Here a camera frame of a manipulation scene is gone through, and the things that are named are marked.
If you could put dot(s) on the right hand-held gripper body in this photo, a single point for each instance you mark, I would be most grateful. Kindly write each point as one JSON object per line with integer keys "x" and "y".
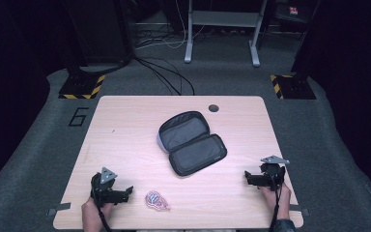
{"x": 272, "y": 174}

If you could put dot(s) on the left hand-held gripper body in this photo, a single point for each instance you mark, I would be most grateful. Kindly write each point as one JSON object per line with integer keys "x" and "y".
{"x": 102, "y": 190}

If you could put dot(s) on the person's left hand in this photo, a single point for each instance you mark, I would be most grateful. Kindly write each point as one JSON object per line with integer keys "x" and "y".
{"x": 91, "y": 214}

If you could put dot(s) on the small pink patterned packet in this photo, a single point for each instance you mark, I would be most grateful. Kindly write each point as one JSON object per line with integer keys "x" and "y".
{"x": 156, "y": 200}

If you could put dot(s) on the open black zip pouch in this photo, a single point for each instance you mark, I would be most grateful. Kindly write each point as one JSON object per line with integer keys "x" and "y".
{"x": 191, "y": 143}

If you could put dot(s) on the black stand base striped tape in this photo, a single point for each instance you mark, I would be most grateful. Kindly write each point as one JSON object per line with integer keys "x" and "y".
{"x": 294, "y": 87}
{"x": 82, "y": 87}

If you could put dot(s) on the black cabinet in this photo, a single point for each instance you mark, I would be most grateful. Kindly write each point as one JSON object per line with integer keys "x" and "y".
{"x": 99, "y": 30}

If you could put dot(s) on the dark box red label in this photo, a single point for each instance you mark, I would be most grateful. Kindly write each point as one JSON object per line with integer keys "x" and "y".
{"x": 291, "y": 11}

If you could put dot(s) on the grey metal table bracket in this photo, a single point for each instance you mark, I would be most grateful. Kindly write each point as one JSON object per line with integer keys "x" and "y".
{"x": 299, "y": 211}
{"x": 59, "y": 208}

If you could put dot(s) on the white metal desk frame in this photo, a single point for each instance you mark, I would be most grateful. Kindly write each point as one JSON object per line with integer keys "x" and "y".
{"x": 225, "y": 18}

